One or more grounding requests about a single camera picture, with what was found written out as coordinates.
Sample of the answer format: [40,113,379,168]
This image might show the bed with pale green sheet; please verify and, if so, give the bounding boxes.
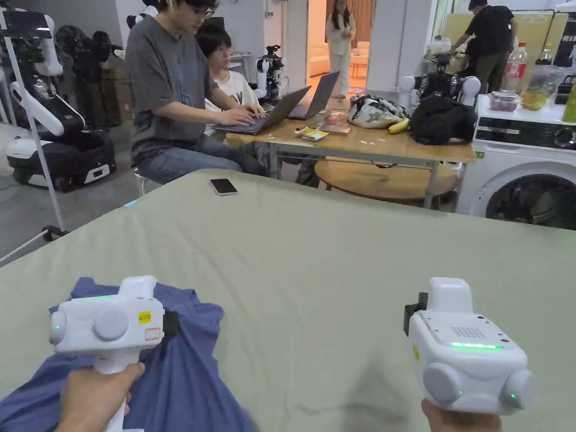
[0,169,576,432]

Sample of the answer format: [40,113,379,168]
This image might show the white washing machine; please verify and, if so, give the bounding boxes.
[455,42,576,230]

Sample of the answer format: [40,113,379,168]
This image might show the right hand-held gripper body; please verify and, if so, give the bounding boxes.
[403,277,537,416]

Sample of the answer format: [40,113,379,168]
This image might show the person's left hand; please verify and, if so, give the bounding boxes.
[59,362,146,432]

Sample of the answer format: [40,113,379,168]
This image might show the round low wooden table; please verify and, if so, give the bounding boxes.
[314,157,460,209]

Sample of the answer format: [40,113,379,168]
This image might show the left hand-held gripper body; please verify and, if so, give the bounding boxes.
[49,276,179,432]

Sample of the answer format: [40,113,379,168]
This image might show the white phone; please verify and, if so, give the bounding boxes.
[209,178,239,197]

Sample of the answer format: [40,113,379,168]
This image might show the dark blue shirt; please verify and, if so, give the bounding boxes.
[0,277,257,432]

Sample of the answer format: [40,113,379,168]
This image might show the white metal rack stand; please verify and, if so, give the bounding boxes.
[0,0,68,266]

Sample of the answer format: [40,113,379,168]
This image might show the person's right hand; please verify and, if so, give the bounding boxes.
[421,398,503,432]

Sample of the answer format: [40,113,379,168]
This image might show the white stool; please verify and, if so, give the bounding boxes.
[133,167,164,197]

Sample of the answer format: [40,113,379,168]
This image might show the wooden table with laptops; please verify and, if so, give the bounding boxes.
[210,71,478,209]

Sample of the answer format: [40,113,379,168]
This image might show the small white humanoid robot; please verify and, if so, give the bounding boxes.
[254,44,287,109]

